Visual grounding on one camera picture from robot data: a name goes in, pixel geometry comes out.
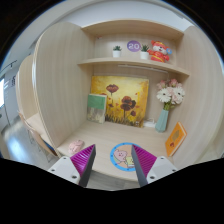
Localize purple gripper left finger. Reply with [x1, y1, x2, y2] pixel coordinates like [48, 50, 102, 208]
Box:
[47, 143, 97, 188]

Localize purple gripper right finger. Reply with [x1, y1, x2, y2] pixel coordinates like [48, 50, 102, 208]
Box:
[130, 144, 178, 188]

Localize round cartoon mouse pad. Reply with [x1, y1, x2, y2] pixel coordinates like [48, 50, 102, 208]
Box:
[110, 142, 135, 172]

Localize wooden chair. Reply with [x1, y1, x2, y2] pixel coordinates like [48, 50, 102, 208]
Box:
[19, 113, 56, 156]

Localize orange book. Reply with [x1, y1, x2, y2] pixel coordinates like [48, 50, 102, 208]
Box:
[165, 122, 187, 156]

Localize white power strip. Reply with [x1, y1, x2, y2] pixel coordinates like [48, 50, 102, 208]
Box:
[143, 118, 156, 128]

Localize teal vase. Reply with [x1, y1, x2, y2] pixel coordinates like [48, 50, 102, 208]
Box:
[155, 110, 169, 133]

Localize green book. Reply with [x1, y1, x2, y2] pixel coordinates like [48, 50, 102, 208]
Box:
[87, 94, 107, 124]

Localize yellow flower painting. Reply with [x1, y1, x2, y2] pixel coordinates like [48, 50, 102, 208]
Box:
[91, 76, 149, 128]

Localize wooden desk shelf unit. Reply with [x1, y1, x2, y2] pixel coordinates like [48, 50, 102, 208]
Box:
[16, 19, 224, 180]

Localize pink white flower bouquet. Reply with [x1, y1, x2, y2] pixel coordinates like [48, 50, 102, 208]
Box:
[156, 79, 185, 111]

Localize right small potted plant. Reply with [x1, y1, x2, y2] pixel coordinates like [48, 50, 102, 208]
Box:
[140, 45, 149, 60]

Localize small potted plant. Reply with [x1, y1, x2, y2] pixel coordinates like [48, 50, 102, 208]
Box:
[140, 45, 149, 60]
[113, 46, 122, 58]

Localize red plush tiger toy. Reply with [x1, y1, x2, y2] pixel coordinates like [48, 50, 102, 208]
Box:
[148, 41, 172, 63]

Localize left small potted plant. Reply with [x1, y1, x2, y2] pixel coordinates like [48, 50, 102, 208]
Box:
[113, 46, 122, 58]

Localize purple round number sign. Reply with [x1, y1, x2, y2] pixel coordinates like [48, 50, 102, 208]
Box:
[127, 40, 141, 52]

